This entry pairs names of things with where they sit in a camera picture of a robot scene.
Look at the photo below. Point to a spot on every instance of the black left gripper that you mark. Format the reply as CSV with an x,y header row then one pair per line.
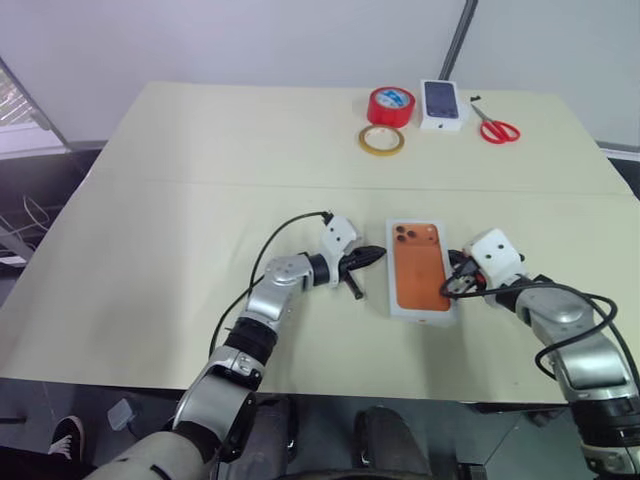
x,y
345,270

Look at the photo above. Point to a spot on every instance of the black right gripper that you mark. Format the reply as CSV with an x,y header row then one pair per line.
x,y
477,280

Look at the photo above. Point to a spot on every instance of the orange phone box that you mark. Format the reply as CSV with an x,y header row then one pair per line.
x,y
419,270

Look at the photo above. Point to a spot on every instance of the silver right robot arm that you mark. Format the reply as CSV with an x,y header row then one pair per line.
x,y
575,330

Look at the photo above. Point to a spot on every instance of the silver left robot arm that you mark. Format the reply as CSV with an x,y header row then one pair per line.
x,y
280,287

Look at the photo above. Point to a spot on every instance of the white box with dark phone print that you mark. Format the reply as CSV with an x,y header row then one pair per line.
x,y
442,102

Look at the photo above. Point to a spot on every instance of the clear yellowish tape roll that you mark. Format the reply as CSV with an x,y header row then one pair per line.
x,y
363,140

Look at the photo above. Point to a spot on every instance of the red tape roll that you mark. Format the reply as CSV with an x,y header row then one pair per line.
x,y
390,112

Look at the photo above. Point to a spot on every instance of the dark furniture piece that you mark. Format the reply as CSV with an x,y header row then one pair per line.
x,y
625,170

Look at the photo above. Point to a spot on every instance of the grey metal pole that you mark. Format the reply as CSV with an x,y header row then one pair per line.
x,y
457,40

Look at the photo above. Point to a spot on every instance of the small grey block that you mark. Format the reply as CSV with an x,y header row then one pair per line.
x,y
121,414

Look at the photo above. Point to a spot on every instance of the black sneaker with white laces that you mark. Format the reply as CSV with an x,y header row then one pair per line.
x,y
67,440

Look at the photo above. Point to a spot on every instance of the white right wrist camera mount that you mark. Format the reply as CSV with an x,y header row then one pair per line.
x,y
495,257

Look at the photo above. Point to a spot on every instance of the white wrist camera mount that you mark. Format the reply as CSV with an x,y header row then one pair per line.
x,y
495,257
337,237

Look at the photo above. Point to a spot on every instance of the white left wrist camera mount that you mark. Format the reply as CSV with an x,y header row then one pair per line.
x,y
337,237

